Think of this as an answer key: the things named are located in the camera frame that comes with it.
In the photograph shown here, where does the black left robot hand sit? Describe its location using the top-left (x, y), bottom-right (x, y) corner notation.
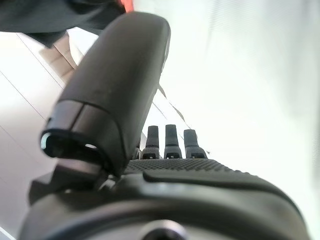
top-left (18, 11), bottom-right (308, 240)

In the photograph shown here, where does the red orange garment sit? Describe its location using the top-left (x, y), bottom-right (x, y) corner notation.
top-left (119, 0), bottom-right (135, 13)

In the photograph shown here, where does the black garment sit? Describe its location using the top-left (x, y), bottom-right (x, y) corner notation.
top-left (0, 0), bottom-right (126, 49)

